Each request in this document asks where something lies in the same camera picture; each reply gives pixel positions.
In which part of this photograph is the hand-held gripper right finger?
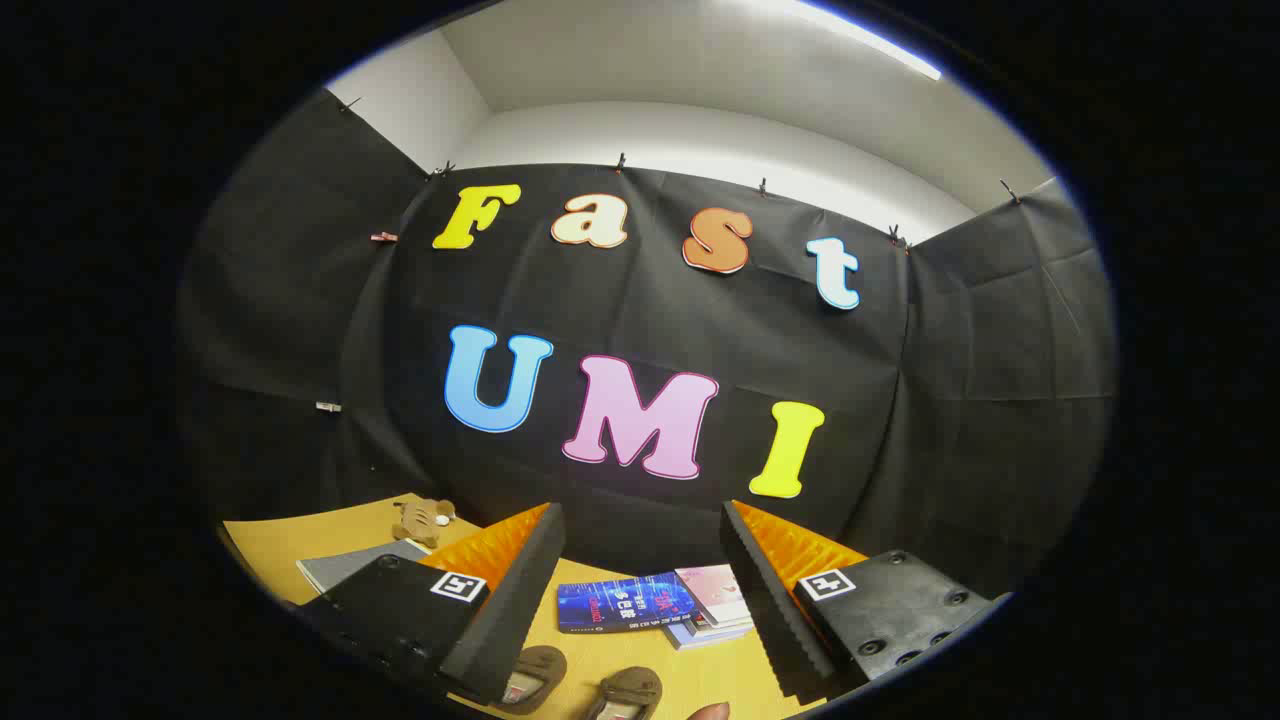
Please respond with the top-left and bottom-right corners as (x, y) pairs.
(720, 499), (1013, 703)

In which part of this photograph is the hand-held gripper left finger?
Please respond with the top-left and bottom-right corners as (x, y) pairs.
(298, 502), (567, 706)

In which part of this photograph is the brown fuzzy shoe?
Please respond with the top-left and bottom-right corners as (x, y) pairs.
(585, 667), (663, 720)
(497, 645), (568, 716)

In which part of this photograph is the grey fabric storage box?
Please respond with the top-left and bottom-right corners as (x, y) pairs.
(296, 540), (433, 596)

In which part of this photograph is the light blue book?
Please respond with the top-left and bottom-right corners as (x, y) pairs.
(662, 620), (751, 651)

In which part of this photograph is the dark blue book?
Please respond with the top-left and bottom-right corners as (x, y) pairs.
(557, 573), (698, 635)

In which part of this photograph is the brown plush toy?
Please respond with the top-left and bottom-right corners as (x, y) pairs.
(392, 497), (458, 549)

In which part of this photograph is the black backdrop cloth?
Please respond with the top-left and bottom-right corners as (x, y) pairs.
(175, 88), (1119, 601)

